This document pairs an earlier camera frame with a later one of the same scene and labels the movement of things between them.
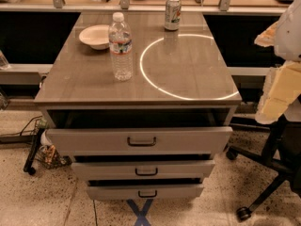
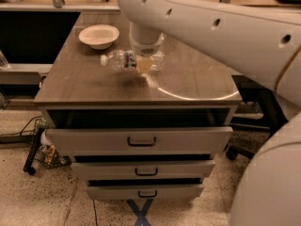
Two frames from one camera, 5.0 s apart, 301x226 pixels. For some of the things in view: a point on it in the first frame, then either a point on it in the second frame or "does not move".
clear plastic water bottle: (120, 47) → (128, 60)
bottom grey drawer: (145, 192) does not move
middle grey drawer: (143, 170) does not move
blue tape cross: (141, 215) does not move
